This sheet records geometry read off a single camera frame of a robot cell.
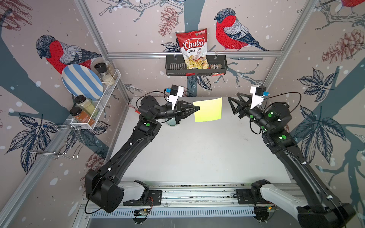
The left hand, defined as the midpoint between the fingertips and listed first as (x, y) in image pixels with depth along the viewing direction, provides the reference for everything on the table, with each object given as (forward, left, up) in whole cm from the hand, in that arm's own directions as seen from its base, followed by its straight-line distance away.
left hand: (200, 108), depth 56 cm
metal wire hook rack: (-9, +58, -9) cm, 59 cm away
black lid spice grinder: (+31, +54, -10) cm, 63 cm away
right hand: (+10, -15, -2) cm, 18 cm away
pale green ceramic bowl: (+23, +17, -43) cm, 52 cm away
